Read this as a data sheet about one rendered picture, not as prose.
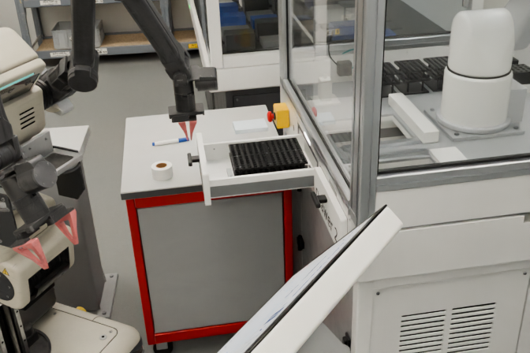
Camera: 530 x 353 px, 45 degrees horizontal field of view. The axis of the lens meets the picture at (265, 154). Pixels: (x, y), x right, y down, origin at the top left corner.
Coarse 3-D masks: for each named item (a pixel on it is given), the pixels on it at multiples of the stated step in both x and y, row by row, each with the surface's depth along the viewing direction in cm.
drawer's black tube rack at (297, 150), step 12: (240, 144) 207; (252, 144) 207; (264, 144) 206; (276, 144) 206; (288, 144) 206; (240, 156) 200; (252, 156) 200; (264, 156) 199; (276, 156) 199; (288, 156) 199; (300, 156) 198; (252, 168) 192; (264, 168) 193; (276, 168) 198; (288, 168) 198; (300, 168) 196
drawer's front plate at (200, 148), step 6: (198, 138) 206; (198, 144) 202; (198, 150) 203; (204, 156) 194; (204, 162) 191; (204, 168) 187; (204, 174) 185; (204, 180) 185; (204, 186) 186; (204, 192) 187; (210, 192) 187; (204, 198) 188; (210, 198) 188; (210, 204) 189
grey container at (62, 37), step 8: (56, 24) 568; (64, 24) 578; (96, 24) 580; (56, 32) 553; (64, 32) 552; (96, 32) 556; (56, 40) 556; (64, 40) 556; (96, 40) 558; (56, 48) 558; (64, 48) 560
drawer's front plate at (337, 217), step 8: (320, 168) 185; (320, 176) 180; (320, 184) 180; (328, 184) 176; (320, 192) 181; (328, 192) 173; (328, 200) 172; (336, 200) 169; (320, 208) 183; (328, 208) 173; (336, 208) 165; (336, 216) 165; (344, 216) 162; (336, 224) 166; (344, 224) 161; (336, 232) 167; (344, 232) 162
